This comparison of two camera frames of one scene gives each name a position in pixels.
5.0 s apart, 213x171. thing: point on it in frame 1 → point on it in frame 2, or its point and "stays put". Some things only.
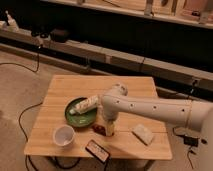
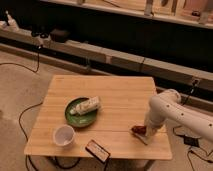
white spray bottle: (12, 25) stays put
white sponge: (143, 134) stays put
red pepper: (100, 129) → (142, 129)
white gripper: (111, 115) → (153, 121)
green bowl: (79, 120) stays put
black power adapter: (191, 141) stays put
